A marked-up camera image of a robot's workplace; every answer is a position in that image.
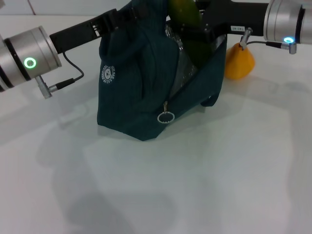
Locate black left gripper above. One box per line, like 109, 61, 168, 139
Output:
49, 8, 147, 53

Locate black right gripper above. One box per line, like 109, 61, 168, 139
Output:
181, 0, 269, 44

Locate green cucumber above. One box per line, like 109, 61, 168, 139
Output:
168, 0, 213, 69

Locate teal insulated lunch bag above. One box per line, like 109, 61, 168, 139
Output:
97, 0, 229, 142

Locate orange yellow pear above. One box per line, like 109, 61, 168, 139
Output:
224, 43, 256, 80

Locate right arm cable with plug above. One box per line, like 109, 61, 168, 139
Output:
240, 28, 297, 54

